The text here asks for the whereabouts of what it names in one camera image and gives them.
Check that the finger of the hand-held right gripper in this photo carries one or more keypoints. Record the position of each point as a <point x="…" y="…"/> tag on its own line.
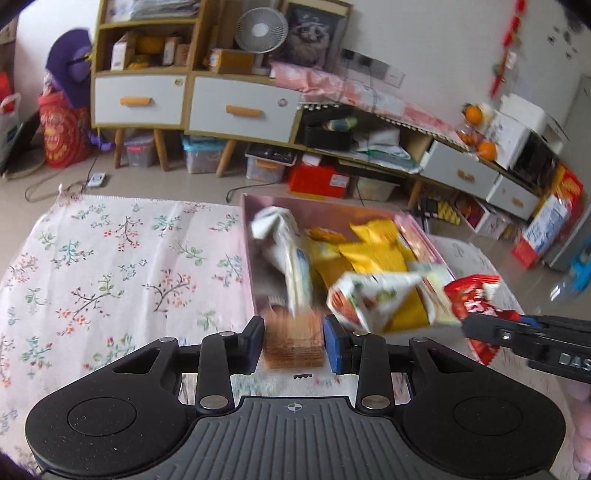
<point x="498" y="330"/>

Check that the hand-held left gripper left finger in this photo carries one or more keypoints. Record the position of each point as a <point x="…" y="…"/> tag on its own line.
<point x="253" y="346"/>

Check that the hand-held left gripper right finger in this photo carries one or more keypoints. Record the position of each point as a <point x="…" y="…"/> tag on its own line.
<point x="334" y="346"/>

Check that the red snack packet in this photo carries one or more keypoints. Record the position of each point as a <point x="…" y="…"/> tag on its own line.
<point x="475" y="300"/>

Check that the brown cracker packet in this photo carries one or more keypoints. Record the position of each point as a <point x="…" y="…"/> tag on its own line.
<point x="293" y="344"/>

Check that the white packet red print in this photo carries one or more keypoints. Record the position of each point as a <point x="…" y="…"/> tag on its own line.
<point x="374" y="300"/>

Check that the pink cardboard box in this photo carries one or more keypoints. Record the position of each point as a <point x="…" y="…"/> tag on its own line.
<point x="258" y="277"/>

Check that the white bread packet blue label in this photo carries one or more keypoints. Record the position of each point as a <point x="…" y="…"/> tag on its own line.
<point x="298" y="272"/>

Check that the large yellow waffle packet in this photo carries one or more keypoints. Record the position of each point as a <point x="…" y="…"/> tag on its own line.
<point x="408" y="309"/>

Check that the yellow snack packet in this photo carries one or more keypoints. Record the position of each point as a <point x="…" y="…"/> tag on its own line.
<point x="378" y="249"/>

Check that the pink snack packet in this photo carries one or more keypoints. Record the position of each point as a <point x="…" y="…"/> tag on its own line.
<point x="422" y="240"/>

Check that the person's right hand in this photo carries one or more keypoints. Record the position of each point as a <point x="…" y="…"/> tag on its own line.
<point x="584" y="424"/>

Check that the white patterned box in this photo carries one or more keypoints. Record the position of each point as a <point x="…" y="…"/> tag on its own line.
<point x="485" y="219"/>

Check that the red white carton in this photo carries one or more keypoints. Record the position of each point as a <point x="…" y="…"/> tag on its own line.
<point x="549" y="217"/>

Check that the row of yellow packets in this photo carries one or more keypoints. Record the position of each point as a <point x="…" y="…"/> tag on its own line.
<point x="449" y="213"/>

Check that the low wooden cabinet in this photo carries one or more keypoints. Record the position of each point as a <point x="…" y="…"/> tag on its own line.
<point x="414" y="194"/>

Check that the floral cloth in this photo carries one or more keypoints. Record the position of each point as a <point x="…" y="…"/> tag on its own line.
<point x="115" y="258"/>

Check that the red box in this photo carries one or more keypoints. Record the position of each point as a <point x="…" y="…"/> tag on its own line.
<point x="318" y="180"/>

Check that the black microwave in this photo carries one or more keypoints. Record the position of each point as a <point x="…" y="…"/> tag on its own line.
<point x="538" y="161"/>

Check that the orange fruit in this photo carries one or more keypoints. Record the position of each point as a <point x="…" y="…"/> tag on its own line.
<point x="486" y="150"/>
<point x="474" y="114"/>

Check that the clear bin black lid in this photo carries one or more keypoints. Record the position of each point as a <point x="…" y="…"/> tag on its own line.
<point x="270" y="166"/>

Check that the clear bin blue lid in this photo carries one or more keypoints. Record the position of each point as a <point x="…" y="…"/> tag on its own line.
<point x="203" y="157"/>

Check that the pile of papers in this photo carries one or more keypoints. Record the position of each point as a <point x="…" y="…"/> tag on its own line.
<point x="383" y="147"/>

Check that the black storage box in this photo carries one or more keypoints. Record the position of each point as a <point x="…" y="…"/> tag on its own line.
<point x="328" y="134"/>

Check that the white foam box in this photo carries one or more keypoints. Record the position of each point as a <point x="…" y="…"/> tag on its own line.
<point x="535" y="113"/>

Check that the small clear storage bin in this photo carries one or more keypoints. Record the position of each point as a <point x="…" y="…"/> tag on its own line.
<point x="138" y="154"/>

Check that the white power adapter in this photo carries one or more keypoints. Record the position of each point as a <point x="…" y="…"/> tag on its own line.
<point x="95" y="179"/>

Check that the pink cloth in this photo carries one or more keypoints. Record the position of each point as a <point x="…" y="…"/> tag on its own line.
<point x="360" y="92"/>

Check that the purple clothing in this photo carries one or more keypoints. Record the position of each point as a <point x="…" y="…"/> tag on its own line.
<point x="11" y="468"/>

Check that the brown cardboard box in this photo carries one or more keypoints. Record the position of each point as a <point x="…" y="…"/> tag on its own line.
<point x="231" y="61"/>

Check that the red hanging decoration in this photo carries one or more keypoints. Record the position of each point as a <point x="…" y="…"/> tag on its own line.
<point x="508" y="32"/>

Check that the black laptop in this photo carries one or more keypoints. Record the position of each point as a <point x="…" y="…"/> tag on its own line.
<point x="23" y="147"/>

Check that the framed cat picture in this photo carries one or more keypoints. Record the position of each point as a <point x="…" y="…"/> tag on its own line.
<point x="311" y="34"/>

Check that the tall wooden cabinet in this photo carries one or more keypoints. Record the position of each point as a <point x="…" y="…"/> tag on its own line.
<point x="199" y="37"/>

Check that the white desk fan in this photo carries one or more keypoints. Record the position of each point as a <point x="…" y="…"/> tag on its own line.
<point x="262" y="30"/>

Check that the white red shopping bag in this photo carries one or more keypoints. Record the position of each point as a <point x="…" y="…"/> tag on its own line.
<point x="8" y="129"/>

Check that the purple plush toy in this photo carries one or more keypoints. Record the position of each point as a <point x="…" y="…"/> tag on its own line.
<point x="69" y="60"/>

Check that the white wall socket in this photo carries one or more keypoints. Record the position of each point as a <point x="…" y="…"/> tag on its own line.
<point x="392" y="76"/>

